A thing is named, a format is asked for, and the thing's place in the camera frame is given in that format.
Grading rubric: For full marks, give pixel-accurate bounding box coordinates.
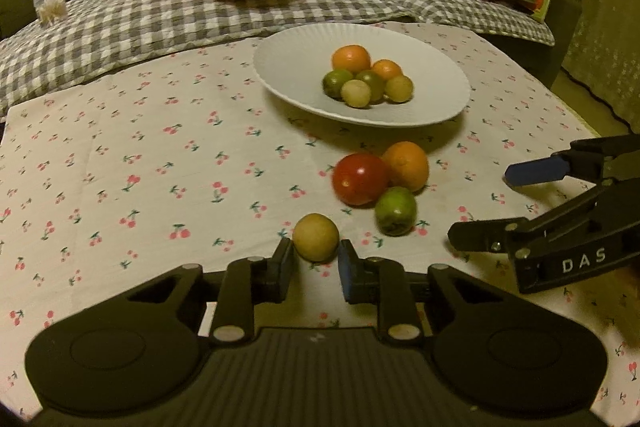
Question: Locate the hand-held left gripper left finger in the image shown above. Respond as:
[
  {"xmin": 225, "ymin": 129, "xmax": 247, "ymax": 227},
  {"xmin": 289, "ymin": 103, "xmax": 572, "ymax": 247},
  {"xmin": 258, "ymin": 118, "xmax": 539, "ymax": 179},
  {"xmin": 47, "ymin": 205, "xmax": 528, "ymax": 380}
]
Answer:
[{"xmin": 120, "ymin": 237, "xmax": 296, "ymax": 343}]

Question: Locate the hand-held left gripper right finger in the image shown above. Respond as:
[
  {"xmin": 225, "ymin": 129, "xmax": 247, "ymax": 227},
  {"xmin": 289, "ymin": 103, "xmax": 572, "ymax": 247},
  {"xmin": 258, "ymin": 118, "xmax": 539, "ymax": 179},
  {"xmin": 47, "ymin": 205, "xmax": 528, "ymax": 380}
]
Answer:
[{"xmin": 337, "ymin": 238, "xmax": 506, "ymax": 342}]

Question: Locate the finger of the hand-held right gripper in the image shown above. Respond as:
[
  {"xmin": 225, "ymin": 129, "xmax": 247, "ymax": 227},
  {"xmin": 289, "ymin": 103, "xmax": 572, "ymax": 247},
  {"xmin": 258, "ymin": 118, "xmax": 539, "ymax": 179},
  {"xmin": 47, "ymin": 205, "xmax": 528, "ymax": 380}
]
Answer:
[
  {"xmin": 447, "ymin": 179, "xmax": 640, "ymax": 260},
  {"xmin": 504, "ymin": 134, "xmax": 640, "ymax": 186}
]

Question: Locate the yellow round fruit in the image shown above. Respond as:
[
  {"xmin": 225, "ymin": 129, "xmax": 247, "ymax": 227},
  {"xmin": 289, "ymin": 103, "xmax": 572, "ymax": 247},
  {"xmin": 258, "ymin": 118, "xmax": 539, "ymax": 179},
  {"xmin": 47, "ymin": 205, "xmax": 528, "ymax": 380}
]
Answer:
[
  {"xmin": 384, "ymin": 75, "xmax": 415, "ymax": 104},
  {"xmin": 292, "ymin": 213, "xmax": 340, "ymax": 263},
  {"xmin": 340, "ymin": 79, "xmax": 372, "ymax": 109}
]

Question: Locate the white plate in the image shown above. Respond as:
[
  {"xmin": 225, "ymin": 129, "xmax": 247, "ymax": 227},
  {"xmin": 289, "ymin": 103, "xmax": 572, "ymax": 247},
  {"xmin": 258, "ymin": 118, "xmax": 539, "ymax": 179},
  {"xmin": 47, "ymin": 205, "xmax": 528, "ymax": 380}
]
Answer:
[{"xmin": 252, "ymin": 23, "xmax": 471, "ymax": 128}]

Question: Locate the small orange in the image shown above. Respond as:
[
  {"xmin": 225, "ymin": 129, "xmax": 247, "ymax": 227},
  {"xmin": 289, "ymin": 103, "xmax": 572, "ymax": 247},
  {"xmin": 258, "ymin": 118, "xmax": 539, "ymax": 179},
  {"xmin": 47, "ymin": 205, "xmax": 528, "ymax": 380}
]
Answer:
[
  {"xmin": 382, "ymin": 141, "xmax": 431, "ymax": 192},
  {"xmin": 370, "ymin": 59, "xmax": 404, "ymax": 82}
]

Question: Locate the green tomato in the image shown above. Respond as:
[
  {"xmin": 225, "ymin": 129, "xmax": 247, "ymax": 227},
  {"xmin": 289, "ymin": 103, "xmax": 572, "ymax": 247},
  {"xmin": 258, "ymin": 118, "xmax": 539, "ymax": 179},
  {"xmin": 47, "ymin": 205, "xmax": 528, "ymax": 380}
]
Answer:
[{"xmin": 356, "ymin": 69, "xmax": 387, "ymax": 102}]

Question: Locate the green oval fruit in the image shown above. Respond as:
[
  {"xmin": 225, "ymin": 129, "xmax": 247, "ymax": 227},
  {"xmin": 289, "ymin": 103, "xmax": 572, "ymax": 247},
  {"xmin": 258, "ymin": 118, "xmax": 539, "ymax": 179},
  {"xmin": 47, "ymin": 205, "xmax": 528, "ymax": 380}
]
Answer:
[{"xmin": 321, "ymin": 68, "xmax": 355, "ymax": 98}]

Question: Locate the large orange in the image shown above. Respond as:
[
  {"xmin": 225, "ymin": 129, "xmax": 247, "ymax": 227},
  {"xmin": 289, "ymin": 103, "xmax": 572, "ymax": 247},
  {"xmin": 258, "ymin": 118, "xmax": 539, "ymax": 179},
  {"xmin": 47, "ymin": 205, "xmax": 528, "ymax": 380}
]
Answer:
[{"xmin": 331, "ymin": 45, "xmax": 372, "ymax": 75}]

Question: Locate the small green round fruit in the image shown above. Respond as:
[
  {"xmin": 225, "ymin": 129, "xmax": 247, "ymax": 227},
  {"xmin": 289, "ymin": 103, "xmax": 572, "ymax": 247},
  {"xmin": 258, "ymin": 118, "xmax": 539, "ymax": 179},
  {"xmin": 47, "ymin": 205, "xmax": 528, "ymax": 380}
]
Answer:
[{"xmin": 374, "ymin": 187, "xmax": 418, "ymax": 237}]

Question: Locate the red tomato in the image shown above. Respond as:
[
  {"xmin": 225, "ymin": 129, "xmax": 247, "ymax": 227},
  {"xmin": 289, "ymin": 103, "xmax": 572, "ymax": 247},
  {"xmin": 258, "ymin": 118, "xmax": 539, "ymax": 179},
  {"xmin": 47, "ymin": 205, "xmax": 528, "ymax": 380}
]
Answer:
[{"xmin": 332, "ymin": 152, "xmax": 391, "ymax": 206}]

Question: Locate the cherry print tablecloth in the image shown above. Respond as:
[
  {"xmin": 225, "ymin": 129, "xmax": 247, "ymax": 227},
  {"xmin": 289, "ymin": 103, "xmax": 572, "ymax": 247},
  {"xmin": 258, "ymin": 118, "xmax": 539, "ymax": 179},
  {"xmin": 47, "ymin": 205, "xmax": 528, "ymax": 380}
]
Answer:
[{"xmin": 0, "ymin": 21, "xmax": 640, "ymax": 423}]

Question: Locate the floral curtain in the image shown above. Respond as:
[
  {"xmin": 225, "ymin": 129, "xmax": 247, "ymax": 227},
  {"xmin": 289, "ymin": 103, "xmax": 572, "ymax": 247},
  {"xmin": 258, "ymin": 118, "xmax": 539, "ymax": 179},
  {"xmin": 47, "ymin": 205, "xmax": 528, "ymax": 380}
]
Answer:
[{"xmin": 560, "ymin": 0, "xmax": 640, "ymax": 134}]

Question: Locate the grey checkered blanket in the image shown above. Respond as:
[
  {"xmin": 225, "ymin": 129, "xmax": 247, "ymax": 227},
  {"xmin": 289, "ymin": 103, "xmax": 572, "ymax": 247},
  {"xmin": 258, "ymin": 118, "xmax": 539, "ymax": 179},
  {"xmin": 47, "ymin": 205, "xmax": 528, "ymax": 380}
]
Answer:
[{"xmin": 0, "ymin": 0, "xmax": 556, "ymax": 118}]

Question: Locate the small white packet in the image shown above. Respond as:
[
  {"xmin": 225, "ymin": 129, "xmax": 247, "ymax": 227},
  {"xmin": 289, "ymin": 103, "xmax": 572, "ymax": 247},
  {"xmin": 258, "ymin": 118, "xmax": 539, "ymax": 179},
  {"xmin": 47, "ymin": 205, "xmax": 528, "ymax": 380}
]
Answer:
[{"xmin": 33, "ymin": 0, "xmax": 67, "ymax": 25}]

